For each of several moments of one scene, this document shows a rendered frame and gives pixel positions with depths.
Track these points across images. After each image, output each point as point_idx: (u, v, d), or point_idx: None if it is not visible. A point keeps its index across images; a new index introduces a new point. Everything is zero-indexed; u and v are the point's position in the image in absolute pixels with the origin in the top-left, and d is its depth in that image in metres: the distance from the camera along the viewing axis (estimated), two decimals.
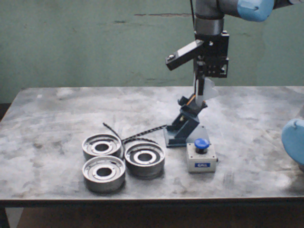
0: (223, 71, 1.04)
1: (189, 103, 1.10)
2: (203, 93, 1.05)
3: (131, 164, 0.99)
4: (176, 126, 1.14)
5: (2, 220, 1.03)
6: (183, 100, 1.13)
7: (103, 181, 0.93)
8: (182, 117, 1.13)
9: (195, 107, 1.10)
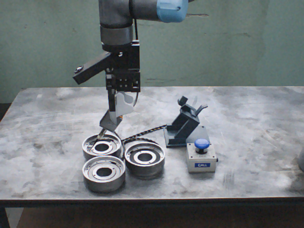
0: (136, 85, 0.94)
1: (104, 119, 1.00)
2: (115, 109, 0.95)
3: (131, 164, 0.99)
4: (94, 145, 1.04)
5: (2, 220, 1.03)
6: (183, 100, 1.13)
7: (103, 181, 0.93)
8: (99, 135, 1.02)
9: (111, 123, 1.00)
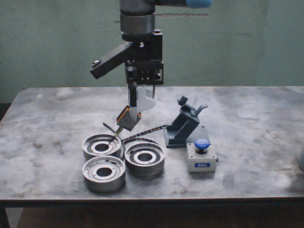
0: (158, 77, 0.88)
1: (121, 118, 0.94)
2: (136, 104, 0.89)
3: (131, 164, 0.99)
4: (110, 142, 0.99)
5: (2, 220, 1.03)
6: (183, 100, 1.13)
7: (103, 181, 0.93)
8: (115, 132, 0.97)
9: (129, 122, 0.94)
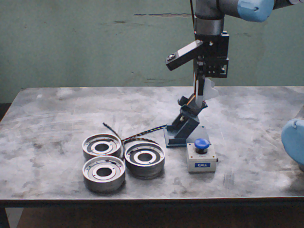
0: (223, 71, 1.04)
1: (189, 103, 1.10)
2: (203, 93, 1.05)
3: (131, 164, 0.99)
4: (176, 126, 1.14)
5: (2, 220, 1.03)
6: (183, 100, 1.13)
7: (103, 181, 0.93)
8: (182, 117, 1.13)
9: (195, 107, 1.10)
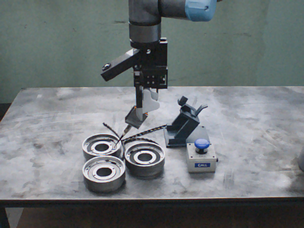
0: (163, 81, 0.95)
1: (129, 116, 1.01)
2: (142, 106, 0.97)
3: (131, 164, 0.99)
4: (118, 141, 1.06)
5: (2, 220, 1.03)
6: (183, 100, 1.13)
7: (103, 181, 0.93)
8: (124, 131, 1.04)
9: (137, 119, 1.02)
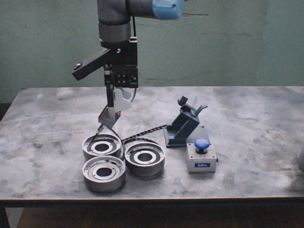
0: (134, 80, 0.96)
1: (102, 115, 1.01)
2: (113, 105, 0.97)
3: (131, 164, 0.99)
4: (93, 139, 1.06)
5: (2, 220, 1.03)
6: (183, 100, 1.13)
7: (103, 181, 0.93)
8: (98, 129, 1.05)
9: (110, 119, 1.02)
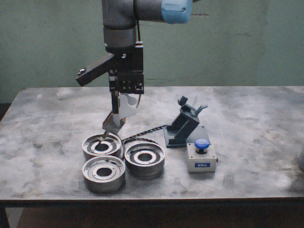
0: (139, 87, 0.93)
1: (107, 122, 0.99)
2: (118, 111, 0.94)
3: (131, 164, 0.99)
4: (97, 147, 1.03)
5: (2, 220, 1.03)
6: (183, 100, 1.13)
7: (103, 181, 0.93)
8: (101, 137, 1.02)
9: (114, 126, 0.99)
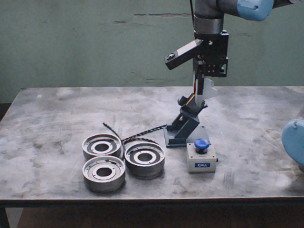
0: (222, 71, 1.04)
1: (188, 103, 1.09)
2: (202, 93, 1.05)
3: (131, 164, 0.99)
4: (176, 126, 1.14)
5: (2, 220, 1.03)
6: (183, 100, 1.13)
7: (103, 181, 0.93)
8: (182, 116, 1.13)
9: (195, 107, 1.10)
